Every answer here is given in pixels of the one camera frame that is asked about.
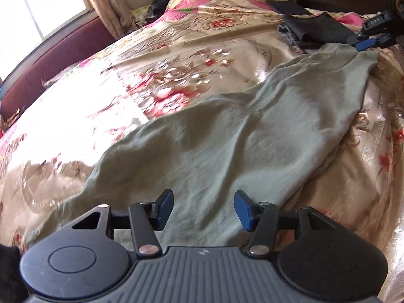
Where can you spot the dark striped cloth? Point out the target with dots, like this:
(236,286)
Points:
(322,28)

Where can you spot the green pants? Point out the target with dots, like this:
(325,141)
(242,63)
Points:
(221,139)

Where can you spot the window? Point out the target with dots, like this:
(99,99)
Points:
(34,15)

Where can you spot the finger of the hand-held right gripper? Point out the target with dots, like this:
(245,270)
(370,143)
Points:
(366,43)
(375,22)

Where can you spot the pile of clothes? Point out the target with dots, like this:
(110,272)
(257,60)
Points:
(156,8)

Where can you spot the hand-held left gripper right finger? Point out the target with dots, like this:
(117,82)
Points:
(244,210)

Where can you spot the beige curtain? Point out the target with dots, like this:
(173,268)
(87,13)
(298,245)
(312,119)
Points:
(104,3)

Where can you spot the floral satin bedspread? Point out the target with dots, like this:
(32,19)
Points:
(126,69)

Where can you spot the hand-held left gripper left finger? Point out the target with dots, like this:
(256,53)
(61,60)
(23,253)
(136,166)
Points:
(164,206)

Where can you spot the black flat cloth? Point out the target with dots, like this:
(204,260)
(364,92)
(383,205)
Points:
(287,7)

